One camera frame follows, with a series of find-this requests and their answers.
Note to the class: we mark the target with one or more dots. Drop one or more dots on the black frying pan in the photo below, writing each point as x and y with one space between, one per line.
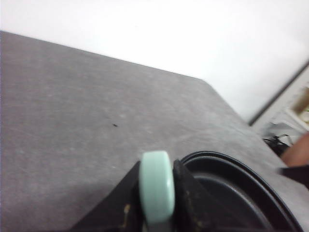
252 204

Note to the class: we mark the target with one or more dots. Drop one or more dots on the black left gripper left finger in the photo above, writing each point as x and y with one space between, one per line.
120 211

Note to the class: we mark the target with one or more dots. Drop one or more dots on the person's bare hand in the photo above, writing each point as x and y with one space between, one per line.
297 154

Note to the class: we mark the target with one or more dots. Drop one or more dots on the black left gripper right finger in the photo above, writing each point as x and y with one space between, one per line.
196 210

